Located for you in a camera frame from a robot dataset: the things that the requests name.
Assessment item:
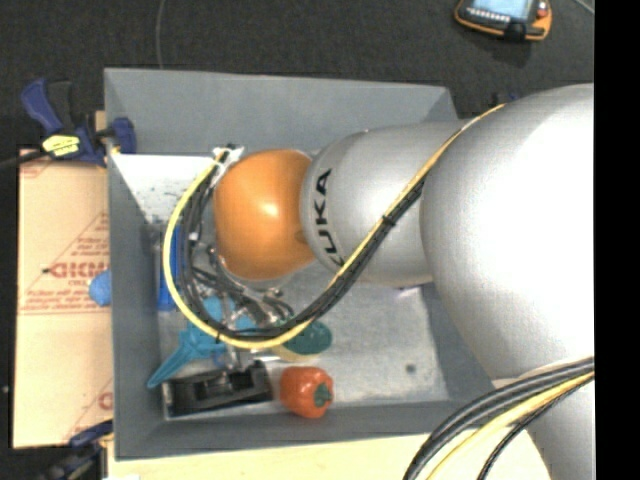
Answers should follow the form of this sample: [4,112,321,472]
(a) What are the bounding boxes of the green and cream round toy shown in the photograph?
[271,320,334,363]

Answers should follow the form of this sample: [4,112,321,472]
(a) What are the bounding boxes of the teal plastic toy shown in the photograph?
[146,294,262,390]

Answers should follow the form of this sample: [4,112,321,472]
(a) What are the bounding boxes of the orange toy bell pepper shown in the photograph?
[278,365,336,420]

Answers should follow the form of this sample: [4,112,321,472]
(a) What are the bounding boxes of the blue long block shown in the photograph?
[157,226,182,313]

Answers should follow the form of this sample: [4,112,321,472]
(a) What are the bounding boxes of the grey metal bin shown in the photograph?
[102,67,497,460]

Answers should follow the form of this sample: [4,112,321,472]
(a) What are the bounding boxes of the brown cardboard board, red print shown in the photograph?
[11,149,116,450]

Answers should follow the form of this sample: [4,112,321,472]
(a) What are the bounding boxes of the black cylinder on white bracket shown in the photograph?
[211,143,246,170]

